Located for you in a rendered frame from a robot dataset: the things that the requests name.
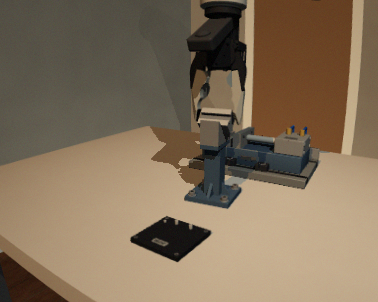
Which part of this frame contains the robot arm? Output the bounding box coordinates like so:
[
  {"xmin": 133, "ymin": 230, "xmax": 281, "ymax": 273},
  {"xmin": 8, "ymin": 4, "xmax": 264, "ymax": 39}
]
[{"xmin": 187, "ymin": 0, "xmax": 247, "ymax": 52}]

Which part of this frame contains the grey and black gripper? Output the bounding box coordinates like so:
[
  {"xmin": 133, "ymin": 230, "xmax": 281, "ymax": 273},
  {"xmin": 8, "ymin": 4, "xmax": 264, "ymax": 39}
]
[{"xmin": 190, "ymin": 6, "xmax": 247, "ymax": 125}]

